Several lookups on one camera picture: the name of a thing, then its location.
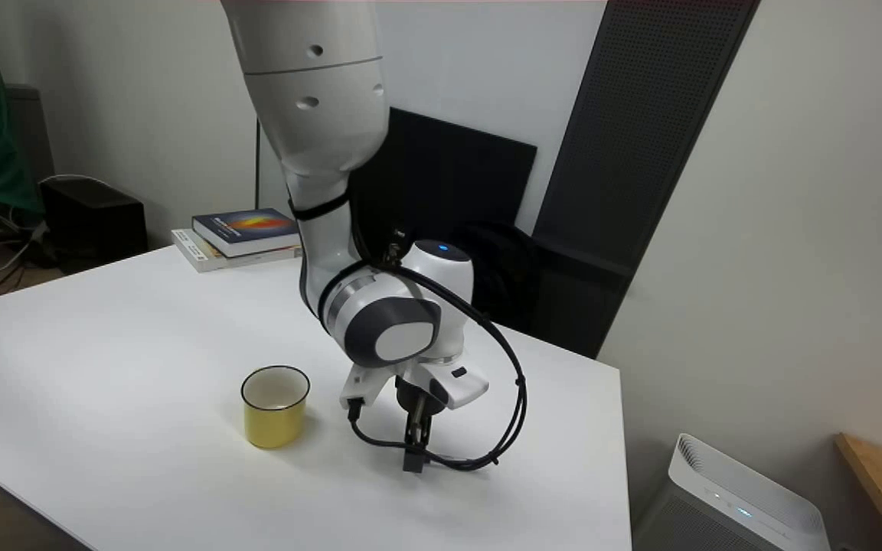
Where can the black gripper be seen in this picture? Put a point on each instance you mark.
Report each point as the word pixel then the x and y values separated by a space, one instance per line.
pixel 417 392

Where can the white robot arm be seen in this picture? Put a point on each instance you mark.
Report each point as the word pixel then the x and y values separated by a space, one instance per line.
pixel 321 122

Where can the yellow enamel mug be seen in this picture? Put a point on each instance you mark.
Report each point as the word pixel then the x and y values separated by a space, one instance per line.
pixel 278 415

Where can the black flat board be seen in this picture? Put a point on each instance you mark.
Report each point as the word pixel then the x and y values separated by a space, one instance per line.
pixel 461 173

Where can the blue book orange cover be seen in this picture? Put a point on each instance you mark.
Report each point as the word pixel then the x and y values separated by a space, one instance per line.
pixel 247 230

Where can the white thick book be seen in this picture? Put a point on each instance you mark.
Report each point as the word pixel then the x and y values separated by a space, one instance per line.
pixel 197 252

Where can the grey bin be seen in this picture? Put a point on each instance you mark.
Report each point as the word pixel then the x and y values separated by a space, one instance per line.
pixel 728 506

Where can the black box speaker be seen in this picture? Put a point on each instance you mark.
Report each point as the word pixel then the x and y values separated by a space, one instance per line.
pixel 94 219

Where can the dark vertical wall panel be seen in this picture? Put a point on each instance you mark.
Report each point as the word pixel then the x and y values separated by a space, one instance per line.
pixel 645 122

